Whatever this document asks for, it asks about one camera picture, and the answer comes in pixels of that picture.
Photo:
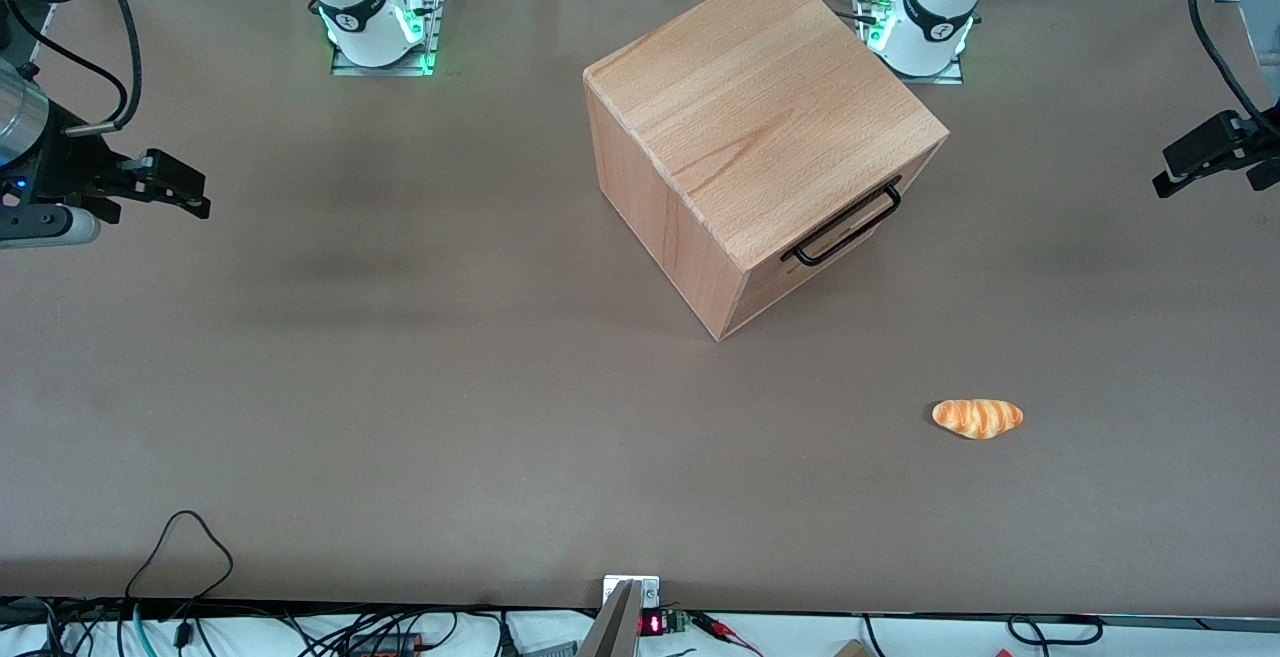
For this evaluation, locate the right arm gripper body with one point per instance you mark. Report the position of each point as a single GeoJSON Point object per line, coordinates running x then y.
{"type": "Point", "coordinates": [66, 165]}

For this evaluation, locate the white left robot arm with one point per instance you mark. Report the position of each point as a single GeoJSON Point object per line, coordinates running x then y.
{"type": "Point", "coordinates": [935, 7]}

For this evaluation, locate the wooden drawer cabinet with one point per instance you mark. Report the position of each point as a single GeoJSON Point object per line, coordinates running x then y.
{"type": "Point", "coordinates": [750, 97]}

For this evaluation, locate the orange toy bread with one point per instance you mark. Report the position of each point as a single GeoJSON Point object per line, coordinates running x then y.
{"type": "Point", "coordinates": [975, 418]}

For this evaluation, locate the orange and black device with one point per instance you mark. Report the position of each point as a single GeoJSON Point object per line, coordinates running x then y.
{"type": "Point", "coordinates": [385, 645]}

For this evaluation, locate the brown cardboard piece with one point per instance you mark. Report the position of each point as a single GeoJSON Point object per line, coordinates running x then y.
{"type": "Point", "coordinates": [850, 649]}

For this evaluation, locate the red digit display module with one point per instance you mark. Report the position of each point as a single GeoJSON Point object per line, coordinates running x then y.
{"type": "Point", "coordinates": [655, 624]}

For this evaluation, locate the red clip lead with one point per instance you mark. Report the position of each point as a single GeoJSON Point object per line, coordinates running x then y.
{"type": "Point", "coordinates": [725, 630]}

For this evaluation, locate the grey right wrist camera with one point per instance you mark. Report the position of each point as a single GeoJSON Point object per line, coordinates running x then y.
{"type": "Point", "coordinates": [50, 227]}

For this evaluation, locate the grey camera mount bar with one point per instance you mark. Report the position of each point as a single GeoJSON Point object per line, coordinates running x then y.
{"type": "Point", "coordinates": [612, 627]}

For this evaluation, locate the silver camera mount bracket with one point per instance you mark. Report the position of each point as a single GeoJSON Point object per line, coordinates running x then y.
{"type": "Point", "coordinates": [650, 589]}

